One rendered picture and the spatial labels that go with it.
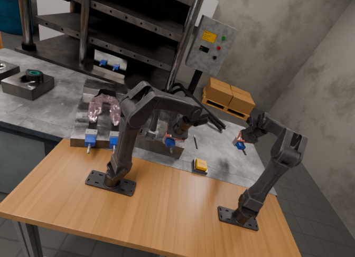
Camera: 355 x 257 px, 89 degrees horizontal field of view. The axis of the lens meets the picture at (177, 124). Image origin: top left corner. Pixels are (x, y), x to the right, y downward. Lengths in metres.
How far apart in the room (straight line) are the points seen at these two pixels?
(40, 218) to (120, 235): 0.26
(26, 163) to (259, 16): 4.19
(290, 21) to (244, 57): 1.02
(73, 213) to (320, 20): 4.80
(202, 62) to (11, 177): 1.59
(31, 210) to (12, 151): 0.61
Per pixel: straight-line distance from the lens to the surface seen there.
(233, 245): 0.92
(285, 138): 0.79
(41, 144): 1.22
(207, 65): 1.68
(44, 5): 3.91
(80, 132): 0.97
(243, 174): 1.22
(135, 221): 0.79
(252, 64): 4.53
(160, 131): 1.03
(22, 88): 1.27
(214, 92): 3.70
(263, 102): 4.99
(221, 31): 1.64
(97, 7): 1.66
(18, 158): 1.40
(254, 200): 0.88
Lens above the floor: 1.51
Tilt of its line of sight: 33 degrees down
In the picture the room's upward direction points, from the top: 23 degrees clockwise
